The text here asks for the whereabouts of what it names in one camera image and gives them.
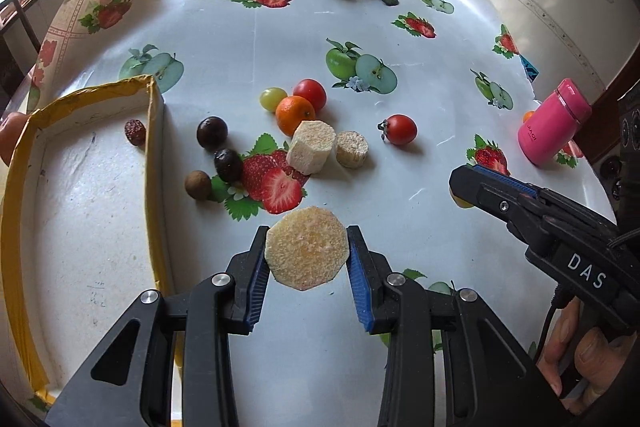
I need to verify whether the white tray with yellow rim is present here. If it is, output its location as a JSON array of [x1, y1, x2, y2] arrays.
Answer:
[[1, 76, 171, 407]]

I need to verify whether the green grape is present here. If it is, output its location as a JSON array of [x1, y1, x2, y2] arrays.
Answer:
[[259, 88, 288, 114]]

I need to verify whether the red cherry tomato with stem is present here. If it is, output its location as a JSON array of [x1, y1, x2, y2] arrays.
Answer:
[[378, 114, 418, 146]]

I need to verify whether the large dark plum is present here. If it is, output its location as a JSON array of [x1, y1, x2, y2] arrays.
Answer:
[[196, 116, 228, 152]]

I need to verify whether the red apple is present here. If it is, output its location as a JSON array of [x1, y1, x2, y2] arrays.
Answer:
[[0, 112, 28, 166]]

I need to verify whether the small brown longan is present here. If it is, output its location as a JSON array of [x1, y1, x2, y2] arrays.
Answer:
[[184, 170, 212, 200]]

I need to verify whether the small dark plum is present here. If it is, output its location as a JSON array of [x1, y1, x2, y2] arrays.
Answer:
[[214, 147, 243, 184]]

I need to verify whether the small orange fruit behind bottle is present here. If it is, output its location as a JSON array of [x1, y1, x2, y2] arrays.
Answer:
[[522, 110, 535, 124]]

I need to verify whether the dark wooden chair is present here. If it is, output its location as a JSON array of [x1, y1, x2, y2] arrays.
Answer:
[[1, 0, 40, 98]]

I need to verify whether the dried red jujube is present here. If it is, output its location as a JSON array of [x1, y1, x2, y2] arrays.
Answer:
[[124, 119, 146, 147]]

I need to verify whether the short beige cake chunk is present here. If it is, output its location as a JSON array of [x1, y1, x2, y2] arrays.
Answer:
[[335, 131, 369, 169]]

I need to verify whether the person's right hand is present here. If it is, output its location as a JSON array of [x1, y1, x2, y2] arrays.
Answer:
[[537, 298, 637, 415]]

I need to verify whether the orange mandarin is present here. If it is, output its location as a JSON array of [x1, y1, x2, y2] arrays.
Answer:
[[274, 95, 316, 136]]

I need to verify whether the round yellow cake slice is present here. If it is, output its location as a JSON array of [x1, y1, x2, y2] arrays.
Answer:
[[265, 206, 349, 291]]

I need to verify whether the fruit print tablecloth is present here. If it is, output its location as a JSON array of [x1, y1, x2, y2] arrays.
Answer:
[[1, 0, 636, 426]]

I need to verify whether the tall white cake chunk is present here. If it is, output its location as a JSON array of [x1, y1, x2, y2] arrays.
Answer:
[[286, 120, 336, 176]]

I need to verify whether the pink thermos bottle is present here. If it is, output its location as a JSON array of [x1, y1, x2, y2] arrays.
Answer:
[[516, 78, 592, 166]]

